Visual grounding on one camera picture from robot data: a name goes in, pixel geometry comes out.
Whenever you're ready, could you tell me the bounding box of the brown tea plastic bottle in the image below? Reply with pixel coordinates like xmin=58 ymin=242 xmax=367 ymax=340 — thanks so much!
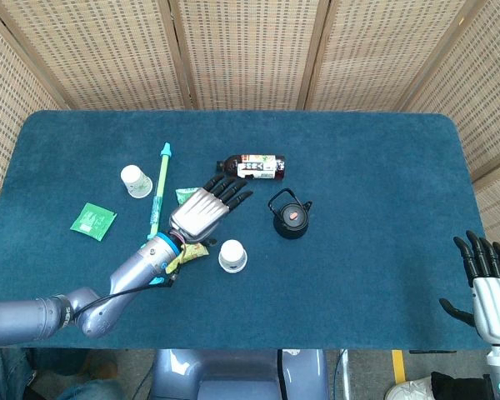
xmin=215 ymin=153 xmax=287 ymax=183

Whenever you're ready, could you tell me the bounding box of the green tea sachet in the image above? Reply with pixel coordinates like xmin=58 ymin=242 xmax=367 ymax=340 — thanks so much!
xmin=174 ymin=187 xmax=202 ymax=205
xmin=69 ymin=202 xmax=118 ymax=242

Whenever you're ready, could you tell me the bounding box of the yellow-green tissue packet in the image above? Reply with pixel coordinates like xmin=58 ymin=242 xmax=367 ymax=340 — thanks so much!
xmin=164 ymin=242 xmax=211 ymax=276

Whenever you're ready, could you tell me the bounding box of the paper cup green flower print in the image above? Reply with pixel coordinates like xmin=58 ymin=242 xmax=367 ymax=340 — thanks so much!
xmin=119 ymin=164 xmax=154 ymax=199

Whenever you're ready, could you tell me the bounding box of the blue jeans leg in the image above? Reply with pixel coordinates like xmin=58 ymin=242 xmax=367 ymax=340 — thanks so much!
xmin=0 ymin=347 xmax=124 ymax=400

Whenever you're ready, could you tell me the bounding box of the grey robot torso base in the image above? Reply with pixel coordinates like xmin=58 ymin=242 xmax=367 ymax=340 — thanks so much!
xmin=148 ymin=348 xmax=330 ymax=400

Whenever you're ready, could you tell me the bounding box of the paper cup blue-green flower print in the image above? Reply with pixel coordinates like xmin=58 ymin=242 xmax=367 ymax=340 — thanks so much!
xmin=217 ymin=238 xmax=248 ymax=273

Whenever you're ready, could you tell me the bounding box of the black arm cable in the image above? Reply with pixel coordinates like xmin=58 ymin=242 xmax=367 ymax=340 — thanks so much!
xmin=72 ymin=279 xmax=173 ymax=318

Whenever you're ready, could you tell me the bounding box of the green blue water pump toy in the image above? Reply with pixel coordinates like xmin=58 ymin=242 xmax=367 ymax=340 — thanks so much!
xmin=145 ymin=142 xmax=176 ymax=288

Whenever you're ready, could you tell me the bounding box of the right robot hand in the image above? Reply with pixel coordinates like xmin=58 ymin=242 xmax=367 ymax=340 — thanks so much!
xmin=438 ymin=230 xmax=500 ymax=347

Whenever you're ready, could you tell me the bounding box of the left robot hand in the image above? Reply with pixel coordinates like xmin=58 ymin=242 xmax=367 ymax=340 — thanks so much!
xmin=167 ymin=173 xmax=255 ymax=246

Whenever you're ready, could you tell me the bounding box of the white shoe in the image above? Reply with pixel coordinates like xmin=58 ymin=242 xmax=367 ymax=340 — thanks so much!
xmin=384 ymin=376 xmax=435 ymax=400

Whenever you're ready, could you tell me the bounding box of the black kettle orange knob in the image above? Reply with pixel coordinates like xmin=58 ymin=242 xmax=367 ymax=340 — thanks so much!
xmin=267 ymin=187 xmax=313 ymax=241

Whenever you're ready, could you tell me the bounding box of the woven wooden folding screen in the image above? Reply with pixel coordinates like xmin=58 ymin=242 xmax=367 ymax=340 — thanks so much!
xmin=0 ymin=0 xmax=500 ymax=251

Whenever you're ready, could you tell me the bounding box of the blue tablecloth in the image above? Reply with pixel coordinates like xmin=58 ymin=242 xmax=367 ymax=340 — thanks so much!
xmin=0 ymin=109 xmax=489 ymax=352

